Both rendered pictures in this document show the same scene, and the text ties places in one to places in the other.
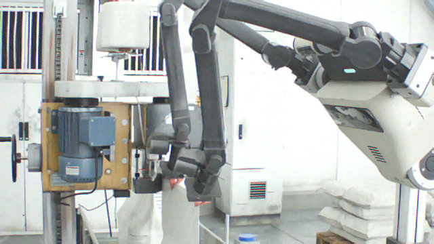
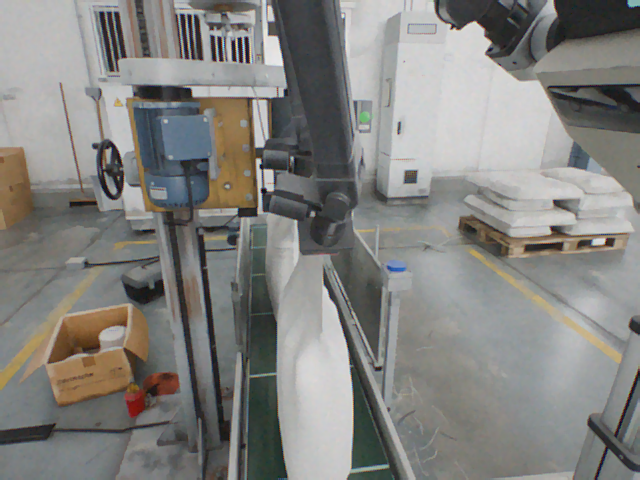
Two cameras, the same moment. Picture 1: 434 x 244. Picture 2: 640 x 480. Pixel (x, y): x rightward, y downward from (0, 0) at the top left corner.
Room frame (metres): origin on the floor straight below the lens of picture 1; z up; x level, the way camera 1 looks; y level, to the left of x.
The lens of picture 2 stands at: (1.08, -0.06, 1.35)
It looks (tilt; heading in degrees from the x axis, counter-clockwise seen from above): 21 degrees down; 9
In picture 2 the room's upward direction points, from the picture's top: straight up
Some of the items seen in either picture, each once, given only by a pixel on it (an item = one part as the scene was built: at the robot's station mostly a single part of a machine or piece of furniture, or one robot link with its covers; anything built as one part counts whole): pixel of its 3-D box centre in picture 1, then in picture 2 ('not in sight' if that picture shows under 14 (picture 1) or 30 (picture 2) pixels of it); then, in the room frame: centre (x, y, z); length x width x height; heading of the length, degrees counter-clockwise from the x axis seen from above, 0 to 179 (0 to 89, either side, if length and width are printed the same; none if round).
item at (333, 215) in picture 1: (360, 214); (502, 202); (5.03, -1.28, 0.32); 0.67 x 0.42 x 0.14; 112
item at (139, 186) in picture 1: (144, 185); (274, 201); (2.20, 0.25, 1.04); 0.08 x 0.06 x 0.05; 108
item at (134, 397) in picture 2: not in sight; (132, 393); (2.27, 0.95, 0.12); 0.15 x 0.08 x 0.23; 18
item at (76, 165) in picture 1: (81, 144); (174, 154); (1.98, 0.44, 1.21); 0.15 x 0.15 x 0.25
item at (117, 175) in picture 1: (83, 144); (200, 151); (2.22, 0.49, 1.18); 0.34 x 0.25 x 0.31; 108
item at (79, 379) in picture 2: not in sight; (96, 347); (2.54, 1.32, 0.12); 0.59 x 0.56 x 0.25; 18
